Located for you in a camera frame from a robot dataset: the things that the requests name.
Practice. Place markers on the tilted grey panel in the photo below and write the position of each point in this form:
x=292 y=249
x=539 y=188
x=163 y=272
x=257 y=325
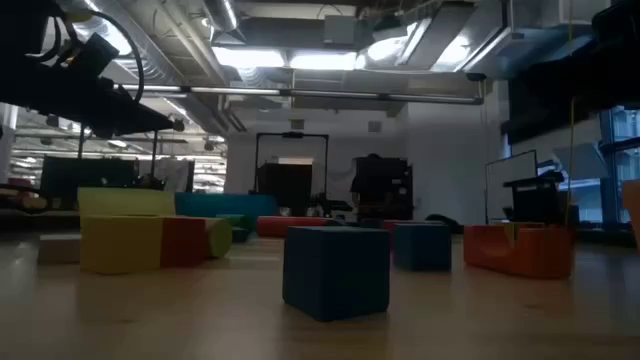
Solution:
x=582 y=160

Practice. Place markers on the white sheet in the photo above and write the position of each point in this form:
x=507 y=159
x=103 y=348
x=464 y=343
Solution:
x=172 y=175

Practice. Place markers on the silver ribbed duct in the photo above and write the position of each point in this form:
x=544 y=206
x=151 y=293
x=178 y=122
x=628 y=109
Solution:
x=160 y=65

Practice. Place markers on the wide black screen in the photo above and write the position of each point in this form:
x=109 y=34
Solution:
x=85 y=177

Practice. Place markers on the blue wooden cube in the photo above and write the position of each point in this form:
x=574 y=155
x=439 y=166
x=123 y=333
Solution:
x=335 y=272
x=422 y=246

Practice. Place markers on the long horizontal pipe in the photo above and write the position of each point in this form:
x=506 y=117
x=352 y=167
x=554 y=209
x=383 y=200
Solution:
x=235 y=91

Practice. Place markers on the window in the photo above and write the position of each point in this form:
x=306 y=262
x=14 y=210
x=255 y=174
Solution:
x=627 y=165

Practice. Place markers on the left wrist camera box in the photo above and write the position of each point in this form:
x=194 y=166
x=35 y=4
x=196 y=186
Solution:
x=92 y=55

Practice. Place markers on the red wooden arch block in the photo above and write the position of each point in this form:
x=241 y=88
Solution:
x=540 y=255

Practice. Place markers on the teal plastic bin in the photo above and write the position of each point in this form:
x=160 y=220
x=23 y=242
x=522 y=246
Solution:
x=225 y=205

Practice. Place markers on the yellow translucent bin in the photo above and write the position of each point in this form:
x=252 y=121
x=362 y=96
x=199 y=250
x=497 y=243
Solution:
x=125 y=201

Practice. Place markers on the black desk with monitor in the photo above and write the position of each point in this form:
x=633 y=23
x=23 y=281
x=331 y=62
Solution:
x=537 y=200

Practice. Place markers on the orange translucent bin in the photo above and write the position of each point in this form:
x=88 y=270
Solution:
x=634 y=210

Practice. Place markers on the dark green cylinder block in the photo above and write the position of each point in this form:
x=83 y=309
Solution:
x=237 y=221

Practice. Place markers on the background black robot arm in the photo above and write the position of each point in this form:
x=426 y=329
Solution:
x=327 y=206

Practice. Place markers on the grey ceiling box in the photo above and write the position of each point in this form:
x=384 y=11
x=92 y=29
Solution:
x=340 y=30

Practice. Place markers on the black gantry frame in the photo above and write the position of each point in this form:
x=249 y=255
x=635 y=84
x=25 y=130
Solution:
x=292 y=135
x=154 y=150

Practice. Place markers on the whiteboard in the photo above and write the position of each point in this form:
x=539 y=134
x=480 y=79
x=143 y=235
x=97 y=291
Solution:
x=510 y=175

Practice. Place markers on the ceiling light panel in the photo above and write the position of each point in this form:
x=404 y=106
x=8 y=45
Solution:
x=324 y=61
x=250 y=57

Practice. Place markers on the silver round duct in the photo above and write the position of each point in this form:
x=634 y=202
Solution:
x=222 y=15

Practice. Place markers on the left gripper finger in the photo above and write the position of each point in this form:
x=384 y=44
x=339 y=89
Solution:
x=145 y=117

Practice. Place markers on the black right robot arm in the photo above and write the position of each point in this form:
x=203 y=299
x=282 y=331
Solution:
x=620 y=30

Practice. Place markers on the yellow wooden cube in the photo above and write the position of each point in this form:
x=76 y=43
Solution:
x=120 y=245

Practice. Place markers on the natural wooden plank block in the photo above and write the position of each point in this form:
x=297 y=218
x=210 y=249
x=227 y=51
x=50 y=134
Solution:
x=59 y=248

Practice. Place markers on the lime green cylinder block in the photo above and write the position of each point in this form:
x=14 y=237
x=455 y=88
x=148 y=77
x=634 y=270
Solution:
x=219 y=238

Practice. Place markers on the black cabinet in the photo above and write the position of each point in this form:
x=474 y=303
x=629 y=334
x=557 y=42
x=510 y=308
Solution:
x=400 y=187

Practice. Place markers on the silver rectangular duct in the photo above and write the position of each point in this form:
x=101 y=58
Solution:
x=440 y=35

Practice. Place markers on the red cylinder block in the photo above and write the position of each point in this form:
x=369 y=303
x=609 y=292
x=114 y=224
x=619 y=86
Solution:
x=312 y=225

